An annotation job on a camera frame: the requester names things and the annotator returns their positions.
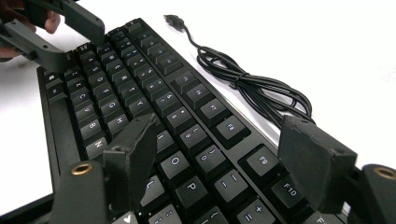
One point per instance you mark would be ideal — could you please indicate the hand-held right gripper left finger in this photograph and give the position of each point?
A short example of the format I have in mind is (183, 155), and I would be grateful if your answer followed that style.
(130, 168)

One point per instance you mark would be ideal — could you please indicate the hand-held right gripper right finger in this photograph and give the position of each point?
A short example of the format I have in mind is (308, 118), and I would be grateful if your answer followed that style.
(317, 165)

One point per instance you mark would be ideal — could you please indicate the black computer keyboard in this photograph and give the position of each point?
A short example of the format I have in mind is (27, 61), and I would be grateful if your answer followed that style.
(199, 96)

